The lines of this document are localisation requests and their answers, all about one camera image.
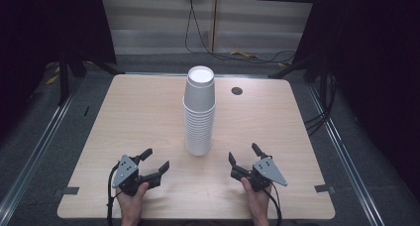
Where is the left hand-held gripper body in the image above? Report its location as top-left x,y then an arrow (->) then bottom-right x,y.
111,154 -> 147,197

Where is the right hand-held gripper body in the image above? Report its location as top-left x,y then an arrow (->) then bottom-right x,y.
247,156 -> 288,192

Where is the stack of white paper cups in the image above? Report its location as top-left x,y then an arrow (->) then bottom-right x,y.
182,64 -> 217,157

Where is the person's right hand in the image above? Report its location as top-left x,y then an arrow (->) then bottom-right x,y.
240,176 -> 274,221

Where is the person's left hand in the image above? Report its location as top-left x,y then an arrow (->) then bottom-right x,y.
115,181 -> 151,221

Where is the grey tape strip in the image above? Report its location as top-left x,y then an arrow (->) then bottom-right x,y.
61,186 -> 80,196
314,183 -> 336,194

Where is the black stand leg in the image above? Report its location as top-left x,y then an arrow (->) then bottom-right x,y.
58,56 -> 70,105
267,56 -> 318,80

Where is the black curtain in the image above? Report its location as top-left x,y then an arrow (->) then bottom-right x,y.
291,0 -> 420,200
0,0 -> 117,135

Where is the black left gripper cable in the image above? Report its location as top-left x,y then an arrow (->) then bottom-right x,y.
106,163 -> 124,226

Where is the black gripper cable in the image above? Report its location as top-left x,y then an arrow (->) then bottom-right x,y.
262,183 -> 283,226
106,163 -> 124,226

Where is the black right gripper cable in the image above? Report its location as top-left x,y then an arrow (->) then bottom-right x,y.
262,183 -> 283,226

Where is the bundle of black floor cables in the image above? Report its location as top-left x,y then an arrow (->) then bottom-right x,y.
303,71 -> 339,137

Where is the metal floor rail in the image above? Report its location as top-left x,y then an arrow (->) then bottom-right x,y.
306,83 -> 378,226
0,86 -> 77,218

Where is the black hanging wall cable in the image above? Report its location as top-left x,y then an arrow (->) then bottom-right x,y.
183,0 -> 297,65

